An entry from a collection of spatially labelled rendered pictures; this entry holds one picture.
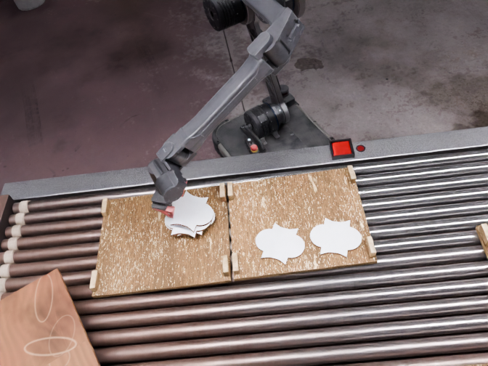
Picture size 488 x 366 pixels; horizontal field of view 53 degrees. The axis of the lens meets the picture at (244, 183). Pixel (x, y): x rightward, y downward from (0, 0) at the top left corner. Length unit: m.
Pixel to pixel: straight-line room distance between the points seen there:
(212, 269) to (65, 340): 0.43
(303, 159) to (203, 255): 0.49
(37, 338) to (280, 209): 0.77
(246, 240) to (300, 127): 1.34
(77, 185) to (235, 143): 1.12
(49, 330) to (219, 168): 0.74
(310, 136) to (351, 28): 1.34
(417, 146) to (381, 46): 1.98
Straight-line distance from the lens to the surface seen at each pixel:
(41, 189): 1.89
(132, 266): 1.53
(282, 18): 1.31
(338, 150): 1.69
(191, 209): 1.52
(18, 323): 1.47
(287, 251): 1.45
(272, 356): 1.35
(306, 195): 1.57
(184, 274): 1.47
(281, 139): 2.66
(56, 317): 1.42
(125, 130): 3.33
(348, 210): 1.54
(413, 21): 3.92
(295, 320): 1.38
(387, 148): 1.73
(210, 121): 1.32
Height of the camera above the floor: 2.20
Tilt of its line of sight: 51 degrees down
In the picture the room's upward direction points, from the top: 12 degrees counter-clockwise
